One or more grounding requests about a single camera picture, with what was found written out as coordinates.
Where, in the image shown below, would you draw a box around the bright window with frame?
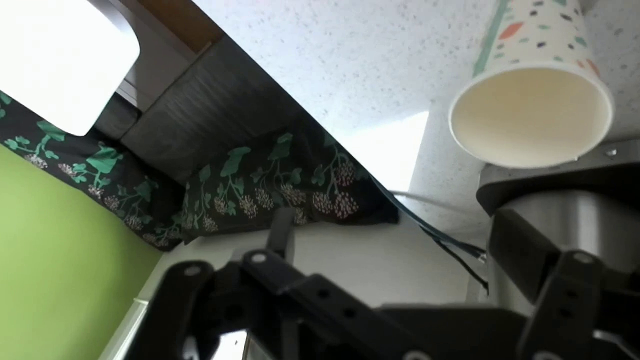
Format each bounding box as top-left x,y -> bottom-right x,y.
0,0 -> 140,136

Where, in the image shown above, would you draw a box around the coffee maker power cords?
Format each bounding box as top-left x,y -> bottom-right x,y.
386,188 -> 493,297

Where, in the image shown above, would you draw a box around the dark lower kitchen cabinet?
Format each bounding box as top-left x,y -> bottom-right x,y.
95,0 -> 310,182

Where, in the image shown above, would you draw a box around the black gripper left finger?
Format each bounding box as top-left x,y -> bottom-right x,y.
125,250 -> 436,360

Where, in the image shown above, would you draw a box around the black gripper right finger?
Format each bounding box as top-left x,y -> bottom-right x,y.
516,248 -> 640,360

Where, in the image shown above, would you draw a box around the black steel coffee maker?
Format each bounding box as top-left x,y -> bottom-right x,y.
474,139 -> 640,323

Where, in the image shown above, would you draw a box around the dark floral sofa cushion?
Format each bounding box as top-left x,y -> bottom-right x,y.
0,94 -> 399,250

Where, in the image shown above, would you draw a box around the patterned paper cup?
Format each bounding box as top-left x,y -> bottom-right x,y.
448,0 -> 615,168

